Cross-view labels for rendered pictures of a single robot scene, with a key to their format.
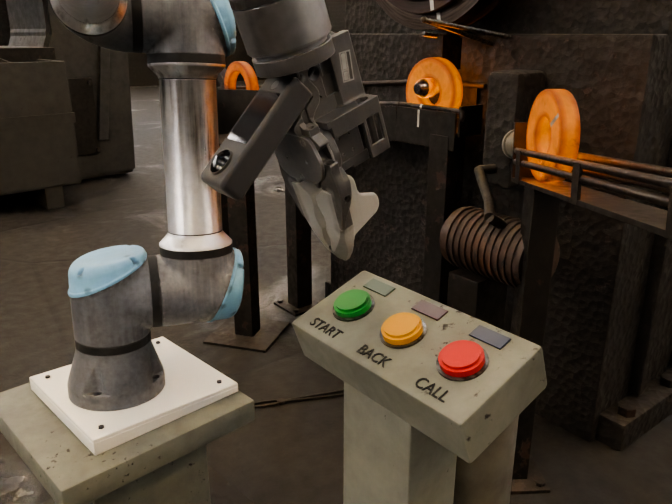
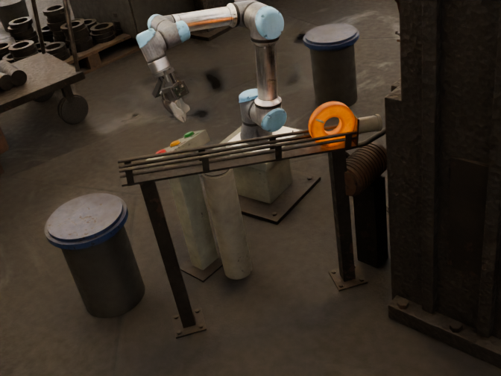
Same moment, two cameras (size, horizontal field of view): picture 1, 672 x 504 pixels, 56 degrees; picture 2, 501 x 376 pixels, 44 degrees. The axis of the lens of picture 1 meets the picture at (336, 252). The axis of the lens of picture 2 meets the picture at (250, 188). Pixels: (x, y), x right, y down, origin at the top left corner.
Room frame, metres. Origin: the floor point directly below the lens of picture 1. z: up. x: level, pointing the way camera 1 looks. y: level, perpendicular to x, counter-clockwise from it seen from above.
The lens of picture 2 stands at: (0.63, -2.17, 1.73)
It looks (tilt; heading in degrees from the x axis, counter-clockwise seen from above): 33 degrees down; 85
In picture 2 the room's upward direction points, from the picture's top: 11 degrees counter-clockwise
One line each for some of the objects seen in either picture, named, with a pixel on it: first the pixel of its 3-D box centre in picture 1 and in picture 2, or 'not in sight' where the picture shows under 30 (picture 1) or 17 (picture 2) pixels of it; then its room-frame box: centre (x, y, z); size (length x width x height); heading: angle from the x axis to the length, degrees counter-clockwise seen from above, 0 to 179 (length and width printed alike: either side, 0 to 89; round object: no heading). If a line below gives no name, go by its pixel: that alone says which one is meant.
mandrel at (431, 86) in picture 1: (442, 86); not in sight; (1.56, -0.26, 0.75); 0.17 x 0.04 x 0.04; 128
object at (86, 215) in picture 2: not in sight; (101, 257); (0.15, -0.14, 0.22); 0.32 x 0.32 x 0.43
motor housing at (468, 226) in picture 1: (489, 337); (364, 212); (1.20, -0.32, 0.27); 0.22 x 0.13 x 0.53; 38
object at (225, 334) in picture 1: (235, 220); not in sight; (1.76, 0.29, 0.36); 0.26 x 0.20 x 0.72; 73
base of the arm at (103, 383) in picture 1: (115, 359); (255, 127); (0.91, 0.36, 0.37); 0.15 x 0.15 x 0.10
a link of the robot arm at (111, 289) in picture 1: (114, 292); (253, 104); (0.92, 0.35, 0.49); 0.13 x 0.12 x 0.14; 110
